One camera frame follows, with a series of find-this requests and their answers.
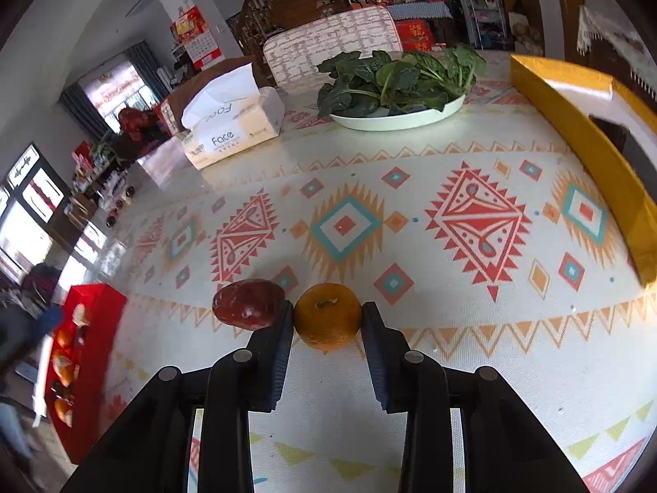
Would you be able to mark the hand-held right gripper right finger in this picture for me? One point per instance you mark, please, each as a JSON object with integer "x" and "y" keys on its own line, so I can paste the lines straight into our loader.
{"x": 375, "y": 349}

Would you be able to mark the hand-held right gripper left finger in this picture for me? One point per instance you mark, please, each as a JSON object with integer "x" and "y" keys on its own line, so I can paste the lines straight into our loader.
{"x": 281, "y": 349}

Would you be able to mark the red cardboard box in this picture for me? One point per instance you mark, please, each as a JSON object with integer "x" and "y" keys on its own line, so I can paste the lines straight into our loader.
{"x": 97, "y": 318}

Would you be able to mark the patterned tablecloth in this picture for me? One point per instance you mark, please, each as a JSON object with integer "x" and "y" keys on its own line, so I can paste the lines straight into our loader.
{"x": 436, "y": 277}

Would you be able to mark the white tissue box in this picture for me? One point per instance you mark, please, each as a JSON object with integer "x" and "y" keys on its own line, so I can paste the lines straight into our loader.
{"x": 231, "y": 133}

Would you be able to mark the white plate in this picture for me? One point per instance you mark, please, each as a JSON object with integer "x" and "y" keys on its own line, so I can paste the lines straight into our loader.
{"x": 390, "y": 120}

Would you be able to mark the red patterned cloth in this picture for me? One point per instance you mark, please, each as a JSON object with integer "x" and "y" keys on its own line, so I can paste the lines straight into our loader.
{"x": 138, "y": 120}

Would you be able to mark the spinach leaves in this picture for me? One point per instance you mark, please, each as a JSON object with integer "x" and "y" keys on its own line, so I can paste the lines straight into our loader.
{"x": 395, "y": 79}

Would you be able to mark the yellow cardboard box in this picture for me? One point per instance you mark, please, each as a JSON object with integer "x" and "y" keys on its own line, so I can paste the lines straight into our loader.
{"x": 590, "y": 154}

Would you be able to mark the patterned glass window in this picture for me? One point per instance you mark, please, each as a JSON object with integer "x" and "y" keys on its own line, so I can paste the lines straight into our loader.
{"x": 25, "y": 200}

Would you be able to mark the chair with patterned cover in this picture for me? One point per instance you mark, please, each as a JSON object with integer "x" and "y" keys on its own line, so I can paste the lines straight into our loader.
{"x": 333, "y": 41}

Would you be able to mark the window with curtains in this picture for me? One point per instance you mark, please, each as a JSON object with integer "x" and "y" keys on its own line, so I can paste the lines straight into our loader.
{"x": 113, "y": 87}

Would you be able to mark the red gift box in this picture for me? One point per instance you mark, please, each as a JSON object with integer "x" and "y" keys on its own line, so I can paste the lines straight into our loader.
{"x": 414, "y": 36}

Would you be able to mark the metal storage rack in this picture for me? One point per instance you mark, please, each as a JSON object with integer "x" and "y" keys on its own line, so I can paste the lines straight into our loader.
{"x": 485, "y": 15}

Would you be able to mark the white lace cloth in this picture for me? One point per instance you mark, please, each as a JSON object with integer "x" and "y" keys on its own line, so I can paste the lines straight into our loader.
{"x": 611, "y": 36}

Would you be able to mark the wall calendar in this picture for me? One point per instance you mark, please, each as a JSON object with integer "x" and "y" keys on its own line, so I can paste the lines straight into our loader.
{"x": 197, "y": 36}

